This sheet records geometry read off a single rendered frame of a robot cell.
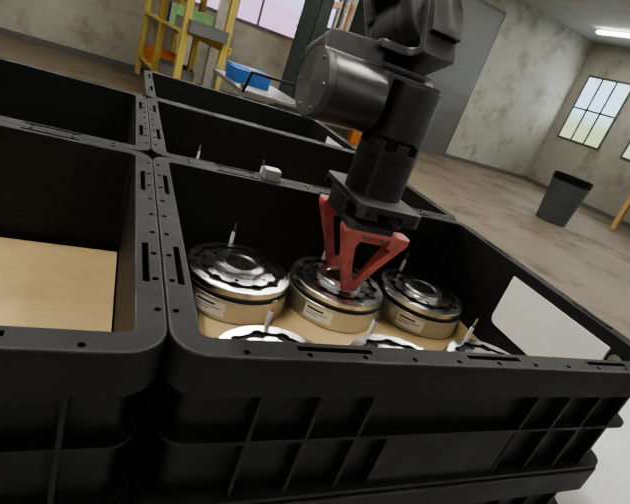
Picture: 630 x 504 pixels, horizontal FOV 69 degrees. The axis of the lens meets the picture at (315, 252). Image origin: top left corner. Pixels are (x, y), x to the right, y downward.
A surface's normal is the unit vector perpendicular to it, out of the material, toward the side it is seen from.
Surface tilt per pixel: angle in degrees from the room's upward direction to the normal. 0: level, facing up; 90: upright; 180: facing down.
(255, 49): 90
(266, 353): 0
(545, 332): 90
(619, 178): 90
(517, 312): 90
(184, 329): 0
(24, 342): 0
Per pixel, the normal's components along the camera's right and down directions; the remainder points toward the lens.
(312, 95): -0.86, -0.09
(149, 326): 0.31, -0.87
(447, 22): 0.50, 0.06
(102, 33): 0.40, 0.48
